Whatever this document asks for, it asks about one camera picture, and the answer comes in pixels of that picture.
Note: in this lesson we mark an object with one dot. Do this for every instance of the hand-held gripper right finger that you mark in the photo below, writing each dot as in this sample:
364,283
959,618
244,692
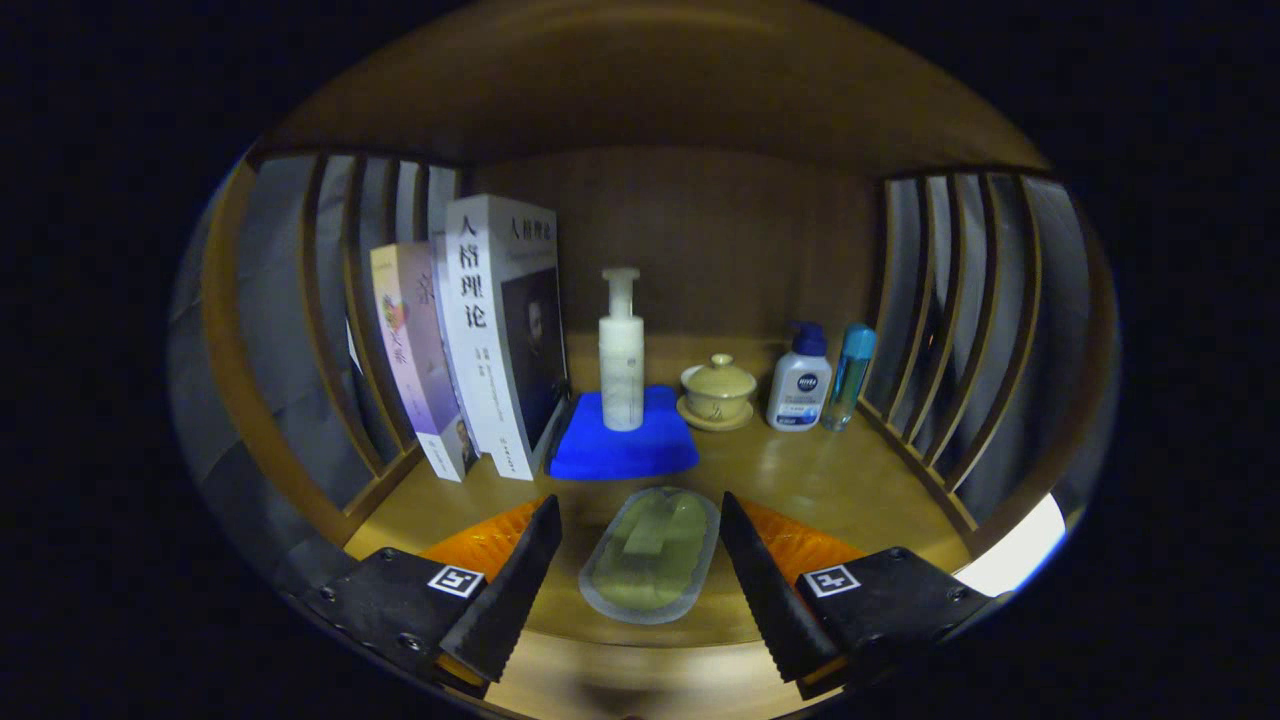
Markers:
765,600

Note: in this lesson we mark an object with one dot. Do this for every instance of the blue folded cloth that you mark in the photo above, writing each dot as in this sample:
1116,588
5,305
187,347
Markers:
620,450

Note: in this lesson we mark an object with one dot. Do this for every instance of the wooden countertop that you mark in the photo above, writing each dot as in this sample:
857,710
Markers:
800,470

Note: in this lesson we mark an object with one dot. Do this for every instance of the green and grey scrub brush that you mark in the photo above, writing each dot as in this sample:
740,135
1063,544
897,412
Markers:
650,550

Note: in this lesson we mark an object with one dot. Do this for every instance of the wooden cabinet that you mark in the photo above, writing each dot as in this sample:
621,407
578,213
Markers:
700,230

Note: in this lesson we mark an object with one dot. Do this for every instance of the white bottle with blue cap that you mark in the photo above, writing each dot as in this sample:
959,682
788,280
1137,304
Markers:
798,390

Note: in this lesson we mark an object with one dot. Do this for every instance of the thick white book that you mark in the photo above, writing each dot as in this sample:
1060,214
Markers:
480,330

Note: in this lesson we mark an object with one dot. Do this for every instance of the pink and purple book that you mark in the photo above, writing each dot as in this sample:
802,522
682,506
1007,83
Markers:
425,360

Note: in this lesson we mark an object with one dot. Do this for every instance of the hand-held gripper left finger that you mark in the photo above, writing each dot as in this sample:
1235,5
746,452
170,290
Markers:
520,585

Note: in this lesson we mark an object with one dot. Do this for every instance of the teal bottle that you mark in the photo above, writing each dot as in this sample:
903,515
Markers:
848,375

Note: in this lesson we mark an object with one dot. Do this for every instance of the white pump bottle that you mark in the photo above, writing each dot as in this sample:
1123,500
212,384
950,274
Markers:
621,370

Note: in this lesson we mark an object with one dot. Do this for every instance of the white panel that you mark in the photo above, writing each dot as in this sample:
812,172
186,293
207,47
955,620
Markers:
1020,550

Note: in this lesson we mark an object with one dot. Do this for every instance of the yellow lidded teacup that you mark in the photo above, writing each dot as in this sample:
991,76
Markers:
717,390

